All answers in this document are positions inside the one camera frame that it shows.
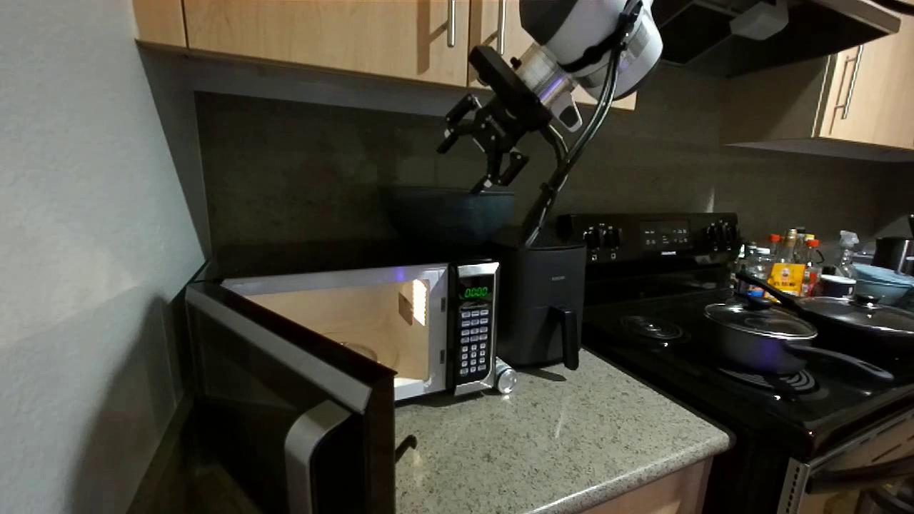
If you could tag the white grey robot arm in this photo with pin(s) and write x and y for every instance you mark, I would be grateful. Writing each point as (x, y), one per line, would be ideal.
(581, 59)

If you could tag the left wooden cabinet door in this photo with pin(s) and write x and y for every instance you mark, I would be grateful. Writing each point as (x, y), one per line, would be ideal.
(384, 39)

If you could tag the stainless steel microwave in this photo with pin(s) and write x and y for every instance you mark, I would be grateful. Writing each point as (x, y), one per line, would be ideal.
(298, 376)

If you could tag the right steel cabinet handle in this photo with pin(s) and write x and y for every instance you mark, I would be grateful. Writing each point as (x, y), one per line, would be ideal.
(500, 27)

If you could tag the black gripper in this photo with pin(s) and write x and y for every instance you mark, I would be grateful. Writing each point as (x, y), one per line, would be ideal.
(495, 132)

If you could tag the black pot with glass lid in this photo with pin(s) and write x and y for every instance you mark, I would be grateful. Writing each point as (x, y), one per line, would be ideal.
(773, 340)

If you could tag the yellow oil bottle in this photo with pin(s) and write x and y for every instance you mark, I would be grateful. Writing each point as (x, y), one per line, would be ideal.
(785, 270)

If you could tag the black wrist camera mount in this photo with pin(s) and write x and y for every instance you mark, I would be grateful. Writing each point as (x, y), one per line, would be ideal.
(514, 99)

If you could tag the black frying pan with lid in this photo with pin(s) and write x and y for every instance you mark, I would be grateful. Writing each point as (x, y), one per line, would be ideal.
(848, 320)

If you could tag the far right wooden cabinet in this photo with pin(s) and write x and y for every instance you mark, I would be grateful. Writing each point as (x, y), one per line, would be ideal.
(835, 107)

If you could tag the black electric stove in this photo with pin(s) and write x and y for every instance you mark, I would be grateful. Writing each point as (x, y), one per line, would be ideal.
(813, 393)

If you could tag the light blue bowl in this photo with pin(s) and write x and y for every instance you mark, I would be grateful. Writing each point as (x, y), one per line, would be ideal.
(882, 283)

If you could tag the left steel cabinet handle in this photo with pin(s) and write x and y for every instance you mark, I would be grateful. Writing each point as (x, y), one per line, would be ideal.
(451, 25)

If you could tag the lower wooden base cabinet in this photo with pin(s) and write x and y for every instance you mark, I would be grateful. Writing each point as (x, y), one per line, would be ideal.
(678, 491)

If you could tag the steel cabinet handle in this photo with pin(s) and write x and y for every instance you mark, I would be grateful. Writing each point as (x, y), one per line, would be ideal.
(451, 25)
(500, 27)

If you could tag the black range hood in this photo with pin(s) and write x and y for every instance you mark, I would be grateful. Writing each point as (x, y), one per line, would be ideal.
(734, 39)

